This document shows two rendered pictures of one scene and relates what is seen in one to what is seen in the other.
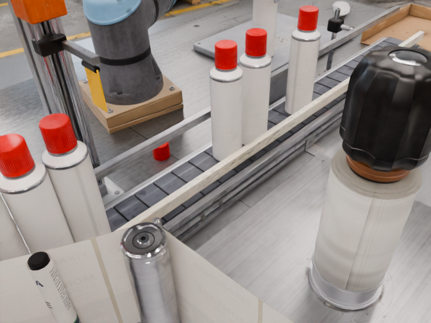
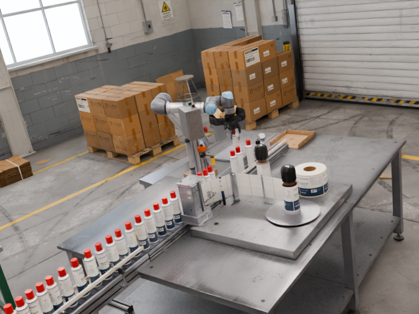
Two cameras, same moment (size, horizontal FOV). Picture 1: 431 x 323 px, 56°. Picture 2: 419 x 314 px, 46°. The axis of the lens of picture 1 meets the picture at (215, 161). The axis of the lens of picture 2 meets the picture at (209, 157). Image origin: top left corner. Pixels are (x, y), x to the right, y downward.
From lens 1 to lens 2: 2.73 m
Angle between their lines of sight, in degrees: 19
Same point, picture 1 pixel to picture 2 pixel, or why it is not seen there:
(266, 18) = (237, 144)
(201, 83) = (220, 167)
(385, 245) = (267, 173)
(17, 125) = (171, 188)
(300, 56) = (248, 151)
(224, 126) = (234, 169)
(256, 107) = (240, 164)
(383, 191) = (263, 163)
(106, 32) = not seen: hidden behind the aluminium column
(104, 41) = not seen: hidden behind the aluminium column
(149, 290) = (234, 181)
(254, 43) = (237, 149)
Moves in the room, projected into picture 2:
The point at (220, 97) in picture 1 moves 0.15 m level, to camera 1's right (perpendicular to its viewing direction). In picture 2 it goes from (232, 162) to (254, 157)
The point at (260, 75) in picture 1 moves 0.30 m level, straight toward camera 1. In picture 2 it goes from (240, 156) to (245, 172)
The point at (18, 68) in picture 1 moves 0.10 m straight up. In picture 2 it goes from (154, 177) to (151, 165)
